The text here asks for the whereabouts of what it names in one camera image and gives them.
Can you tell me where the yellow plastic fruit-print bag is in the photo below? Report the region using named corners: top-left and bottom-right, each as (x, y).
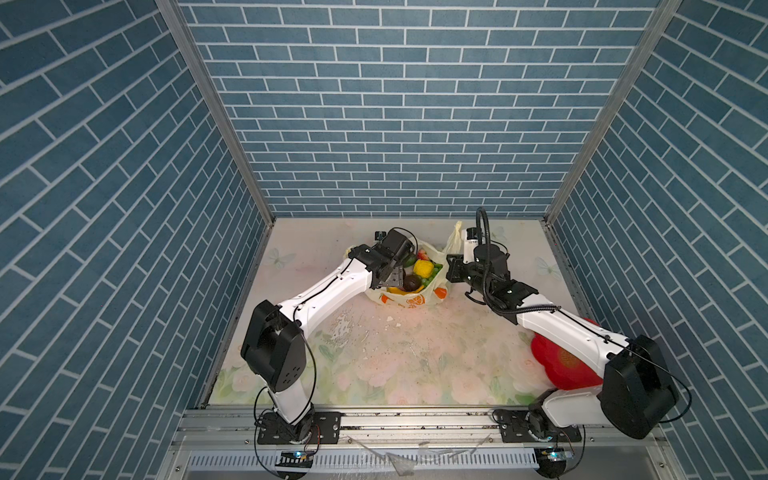
top-left (347, 221), bottom-right (464, 308)

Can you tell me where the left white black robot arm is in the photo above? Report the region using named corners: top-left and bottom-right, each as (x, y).
top-left (240, 227), bottom-right (419, 444)

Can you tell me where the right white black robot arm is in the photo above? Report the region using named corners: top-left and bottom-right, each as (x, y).
top-left (447, 244), bottom-right (692, 439)

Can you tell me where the dark brown fake fruit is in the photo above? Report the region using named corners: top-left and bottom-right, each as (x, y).
top-left (402, 274), bottom-right (422, 291)

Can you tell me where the yellow fake banana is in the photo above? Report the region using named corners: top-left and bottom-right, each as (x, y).
top-left (386, 285), bottom-right (425, 296)

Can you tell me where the yellow fake lemon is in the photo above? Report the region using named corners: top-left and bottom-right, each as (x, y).
top-left (413, 259), bottom-right (435, 279)

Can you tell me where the green fake grape bunch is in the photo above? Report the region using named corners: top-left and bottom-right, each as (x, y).
top-left (422, 263), bottom-right (443, 287)

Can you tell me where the red flower-shaped plate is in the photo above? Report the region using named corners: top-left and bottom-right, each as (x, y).
top-left (531, 332), bottom-right (603, 391)

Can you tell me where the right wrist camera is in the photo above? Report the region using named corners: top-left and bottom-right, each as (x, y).
top-left (462, 227), bottom-right (479, 263)

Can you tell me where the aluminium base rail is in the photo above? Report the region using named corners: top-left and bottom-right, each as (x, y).
top-left (158, 407), bottom-right (684, 479)

